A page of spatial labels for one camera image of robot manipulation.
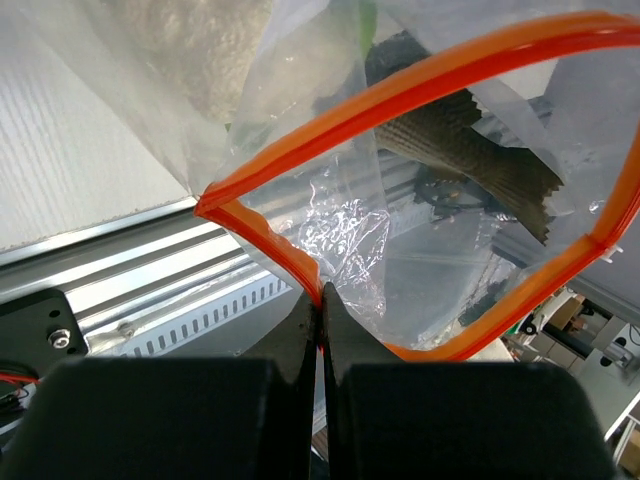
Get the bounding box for grey toy fish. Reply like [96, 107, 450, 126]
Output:
[309, 29, 565, 247]

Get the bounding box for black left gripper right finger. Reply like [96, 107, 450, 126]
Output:
[321, 284, 619, 479]

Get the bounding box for white slotted cable duct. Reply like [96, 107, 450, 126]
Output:
[102, 272, 292, 358]

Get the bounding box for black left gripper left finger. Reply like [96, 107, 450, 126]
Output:
[1, 295, 317, 479]

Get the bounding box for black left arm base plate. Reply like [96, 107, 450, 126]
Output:
[1, 289, 88, 378]

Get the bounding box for white toy cauliflower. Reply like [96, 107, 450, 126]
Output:
[99, 0, 381, 126]

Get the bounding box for clear orange-zipper zip bag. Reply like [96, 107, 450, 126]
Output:
[0, 0, 640, 364]

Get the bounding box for aluminium front rail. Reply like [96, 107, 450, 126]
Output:
[0, 197, 311, 351]

